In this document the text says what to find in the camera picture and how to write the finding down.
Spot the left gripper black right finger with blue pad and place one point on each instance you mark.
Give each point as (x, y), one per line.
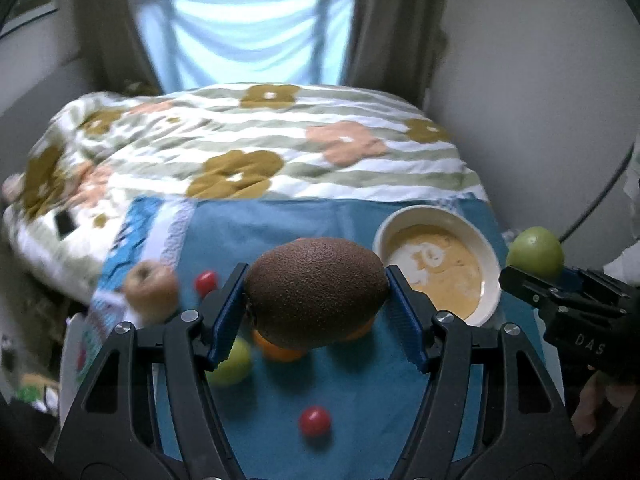
(490, 409)

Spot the person's hand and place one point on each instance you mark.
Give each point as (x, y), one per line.
(598, 389)

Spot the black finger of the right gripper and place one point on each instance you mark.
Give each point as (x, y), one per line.
(546, 295)

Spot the grey drape left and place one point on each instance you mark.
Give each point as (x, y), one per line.
(110, 41)

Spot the small green apple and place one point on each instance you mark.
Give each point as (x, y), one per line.
(537, 251)

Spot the cream ceramic bowl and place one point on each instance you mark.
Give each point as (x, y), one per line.
(444, 256)

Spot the large orange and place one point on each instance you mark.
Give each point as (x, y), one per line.
(274, 353)

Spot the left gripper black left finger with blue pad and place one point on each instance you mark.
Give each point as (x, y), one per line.
(112, 432)

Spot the floral striped duvet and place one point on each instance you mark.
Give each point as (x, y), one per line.
(222, 142)

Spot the black phone on duvet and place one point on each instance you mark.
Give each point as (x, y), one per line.
(64, 223)

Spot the red cherry tomato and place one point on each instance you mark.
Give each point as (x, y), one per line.
(315, 422)
(205, 283)

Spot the framed picture on wall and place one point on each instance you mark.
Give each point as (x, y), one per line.
(23, 12)

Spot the grey drape right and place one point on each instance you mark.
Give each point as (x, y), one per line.
(394, 45)

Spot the light blue sheer curtain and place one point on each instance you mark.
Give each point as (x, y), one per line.
(196, 43)

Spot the brown kiwi fruit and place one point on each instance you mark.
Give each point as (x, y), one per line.
(314, 291)

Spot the large yellowish brown apple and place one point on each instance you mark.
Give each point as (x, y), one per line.
(152, 291)

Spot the blue patterned cloth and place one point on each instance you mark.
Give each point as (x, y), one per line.
(369, 387)

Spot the grey drape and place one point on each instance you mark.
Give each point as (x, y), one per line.
(394, 45)
(110, 41)

